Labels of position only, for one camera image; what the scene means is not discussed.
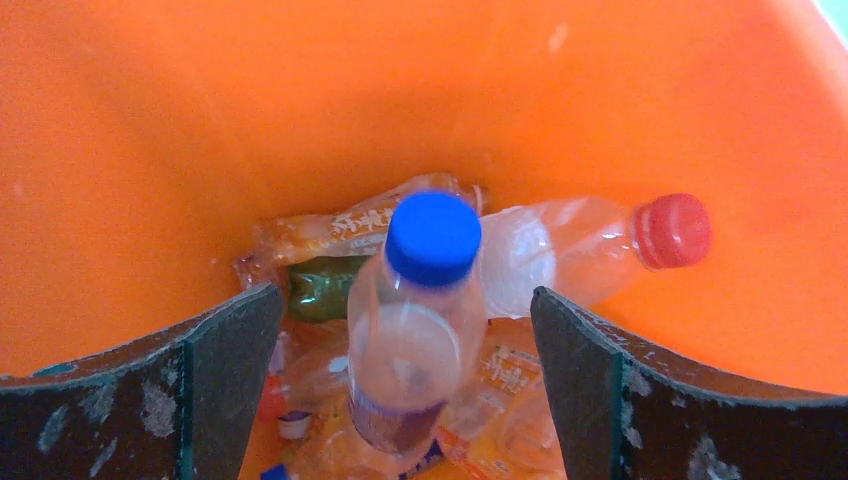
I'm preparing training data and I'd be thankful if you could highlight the orange plastic bin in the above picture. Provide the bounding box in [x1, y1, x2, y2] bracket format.
[1, 1, 847, 400]

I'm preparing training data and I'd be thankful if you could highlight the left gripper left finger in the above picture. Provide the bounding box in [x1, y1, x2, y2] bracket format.
[1, 284, 284, 479]

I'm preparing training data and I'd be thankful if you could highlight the wide orange label bottle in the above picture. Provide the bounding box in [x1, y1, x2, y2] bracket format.
[305, 320, 564, 479]

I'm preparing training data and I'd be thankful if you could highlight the green plastic bottle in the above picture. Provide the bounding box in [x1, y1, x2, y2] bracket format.
[287, 256, 370, 323]

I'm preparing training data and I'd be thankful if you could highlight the red label bottle corner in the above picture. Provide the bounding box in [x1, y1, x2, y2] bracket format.
[478, 193, 712, 318]

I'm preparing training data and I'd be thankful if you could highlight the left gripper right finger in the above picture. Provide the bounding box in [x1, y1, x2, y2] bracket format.
[531, 287, 847, 479]

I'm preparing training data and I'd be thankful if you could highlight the red label cola bottle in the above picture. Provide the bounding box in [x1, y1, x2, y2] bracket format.
[257, 331, 349, 440]

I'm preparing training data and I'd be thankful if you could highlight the orange tea bottle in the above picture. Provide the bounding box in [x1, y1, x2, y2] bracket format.
[233, 172, 490, 290]

